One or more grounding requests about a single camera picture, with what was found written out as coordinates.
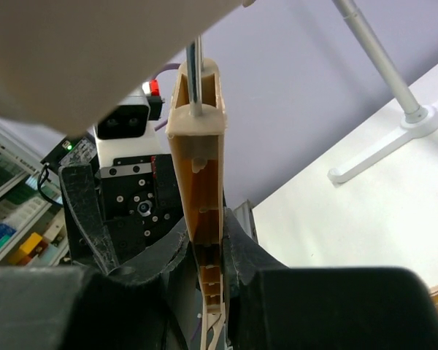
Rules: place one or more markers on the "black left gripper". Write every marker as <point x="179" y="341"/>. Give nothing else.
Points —
<point x="140" y="203"/>

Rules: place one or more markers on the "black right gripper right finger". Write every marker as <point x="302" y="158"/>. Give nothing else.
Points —
<point x="272" y="306"/>

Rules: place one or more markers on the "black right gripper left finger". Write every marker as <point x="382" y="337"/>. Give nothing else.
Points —
<point x="147" y="303"/>

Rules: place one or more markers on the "wooden clip hanger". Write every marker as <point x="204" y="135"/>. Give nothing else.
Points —
<point x="68" y="64"/>

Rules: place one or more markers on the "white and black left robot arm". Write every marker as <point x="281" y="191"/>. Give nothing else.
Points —
<point x="82" y="150"/>

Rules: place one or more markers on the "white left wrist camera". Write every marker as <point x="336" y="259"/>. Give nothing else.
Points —
<point x="128" y="131"/>

